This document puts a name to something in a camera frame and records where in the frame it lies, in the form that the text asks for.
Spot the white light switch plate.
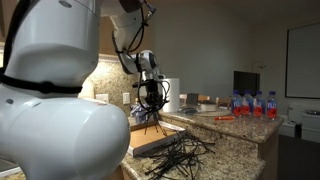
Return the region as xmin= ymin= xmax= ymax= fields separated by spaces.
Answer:
xmin=122 ymin=92 xmax=131 ymax=105

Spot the dark round dish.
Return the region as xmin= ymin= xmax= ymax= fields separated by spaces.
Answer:
xmin=179 ymin=106 xmax=198 ymax=115

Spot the wall whiteboard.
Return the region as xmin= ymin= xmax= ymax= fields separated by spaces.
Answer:
xmin=285 ymin=22 xmax=320 ymax=100

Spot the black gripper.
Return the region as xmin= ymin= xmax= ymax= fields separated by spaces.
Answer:
xmin=144 ymin=79 xmax=167 ymax=108

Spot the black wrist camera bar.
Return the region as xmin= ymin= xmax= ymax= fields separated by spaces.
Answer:
xmin=132 ymin=80 xmax=148 ymax=89

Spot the white wall outlet plate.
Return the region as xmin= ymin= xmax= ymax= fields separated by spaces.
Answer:
xmin=95 ymin=93 xmax=110 ymax=104

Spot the black robot cable harness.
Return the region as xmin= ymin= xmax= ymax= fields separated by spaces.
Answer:
xmin=0 ymin=0 xmax=172 ymax=116

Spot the white low furniture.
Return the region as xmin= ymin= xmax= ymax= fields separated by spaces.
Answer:
xmin=278 ymin=105 xmax=320 ymax=144

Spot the black zip tie pile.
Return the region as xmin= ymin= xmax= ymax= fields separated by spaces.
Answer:
xmin=138 ymin=129 xmax=216 ymax=180

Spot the black television screen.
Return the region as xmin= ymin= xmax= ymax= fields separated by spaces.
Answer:
xmin=233 ymin=70 xmax=261 ymax=98

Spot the dark grey box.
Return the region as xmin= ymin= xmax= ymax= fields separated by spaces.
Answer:
xmin=186 ymin=93 xmax=200 ymax=106

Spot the white paper towel roll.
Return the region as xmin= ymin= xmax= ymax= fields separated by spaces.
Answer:
xmin=162 ymin=78 xmax=181 ymax=113

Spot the orange marker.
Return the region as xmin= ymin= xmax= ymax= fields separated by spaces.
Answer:
xmin=213 ymin=115 xmax=236 ymax=121

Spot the wooden upper cabinet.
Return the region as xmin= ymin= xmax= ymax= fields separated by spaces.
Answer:
xmin=99 ymin=16 xmax=154 ymax=56

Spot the flat cardboard box white rim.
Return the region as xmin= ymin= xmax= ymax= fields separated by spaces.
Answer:
xmin=128 ymin=119 xmax=186 ymax=158

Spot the Fiji water bottle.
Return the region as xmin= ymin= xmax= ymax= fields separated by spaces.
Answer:
xmin=265 ymin=90 xmax=279 ymax=120
xmin=242 ymin=89 xmax=254 ymax=117
xmin=253 ymin=90 xmax=265 ymax=118
xmin=230 ymin=89 xmax=243 ymax=118

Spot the white rectangular container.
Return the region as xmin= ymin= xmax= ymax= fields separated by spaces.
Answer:
xmin=199 ymin=103 xmax=218 ymax=112

